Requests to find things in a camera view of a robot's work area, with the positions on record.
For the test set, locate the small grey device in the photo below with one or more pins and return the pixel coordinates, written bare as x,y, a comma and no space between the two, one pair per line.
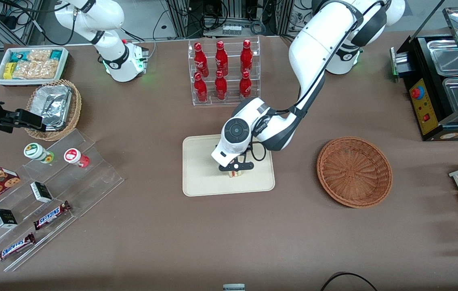
234,287

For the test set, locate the triangle sandwich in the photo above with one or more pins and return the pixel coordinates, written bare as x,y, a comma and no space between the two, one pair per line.
235,175

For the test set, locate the large clear cracker bag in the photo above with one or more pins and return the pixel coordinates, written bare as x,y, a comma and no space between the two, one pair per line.
35,69

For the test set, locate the white snack bin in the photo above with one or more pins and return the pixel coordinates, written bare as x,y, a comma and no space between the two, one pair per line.
1,81

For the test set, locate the brown round wicker basket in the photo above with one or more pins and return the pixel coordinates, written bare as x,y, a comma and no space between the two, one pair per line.
354,173

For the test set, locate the beige rectangular tray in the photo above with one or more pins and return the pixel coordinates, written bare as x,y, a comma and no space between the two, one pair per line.
200,178

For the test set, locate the green lid cup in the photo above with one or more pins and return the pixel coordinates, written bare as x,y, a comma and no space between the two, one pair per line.
35,150

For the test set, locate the red cola bottle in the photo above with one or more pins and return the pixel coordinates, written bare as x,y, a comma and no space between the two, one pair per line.
246,56
245,87
200,89
221,58
221,87
200,60

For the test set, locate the red lid cup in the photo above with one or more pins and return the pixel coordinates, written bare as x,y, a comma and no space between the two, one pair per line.
73,155

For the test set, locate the clear acrylic bottle rack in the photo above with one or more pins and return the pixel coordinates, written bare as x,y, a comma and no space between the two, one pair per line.
231,99

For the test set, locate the clear acrylic stepped display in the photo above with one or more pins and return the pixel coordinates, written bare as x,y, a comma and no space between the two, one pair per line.
91,178

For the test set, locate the yellow snack pack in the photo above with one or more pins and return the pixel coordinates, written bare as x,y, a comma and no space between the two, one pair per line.
8,70

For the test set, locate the small black box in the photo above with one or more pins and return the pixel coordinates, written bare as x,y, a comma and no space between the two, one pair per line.
41,192
5,218

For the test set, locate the Snickers bar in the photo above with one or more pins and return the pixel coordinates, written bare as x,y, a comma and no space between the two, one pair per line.
51,215
13,247

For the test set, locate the teal snack pack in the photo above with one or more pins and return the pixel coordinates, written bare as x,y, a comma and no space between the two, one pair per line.
55,54
17,56

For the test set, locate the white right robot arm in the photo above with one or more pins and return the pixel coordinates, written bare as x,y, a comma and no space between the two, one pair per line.
108,16

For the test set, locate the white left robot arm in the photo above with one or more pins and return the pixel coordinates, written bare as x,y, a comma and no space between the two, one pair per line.
314,44

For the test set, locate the small clear cracker bag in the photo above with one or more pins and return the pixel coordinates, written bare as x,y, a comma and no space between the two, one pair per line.
39,54

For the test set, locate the white power strip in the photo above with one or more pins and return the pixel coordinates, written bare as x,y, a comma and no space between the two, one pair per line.
232,29

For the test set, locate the tan wicker basket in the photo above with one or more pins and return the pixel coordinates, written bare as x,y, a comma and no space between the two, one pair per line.
75,109

